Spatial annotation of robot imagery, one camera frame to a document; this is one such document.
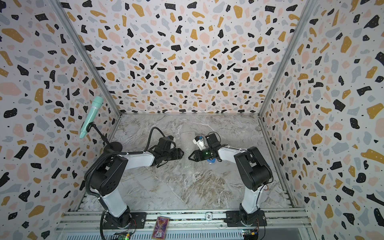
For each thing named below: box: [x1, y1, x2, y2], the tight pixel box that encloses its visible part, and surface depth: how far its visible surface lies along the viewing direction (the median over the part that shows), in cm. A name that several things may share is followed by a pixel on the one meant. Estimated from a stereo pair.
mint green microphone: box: [79, 96, 104, 139], surface depth 78 cm
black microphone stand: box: [86, 122, 123, 155], surface depth 99 cm
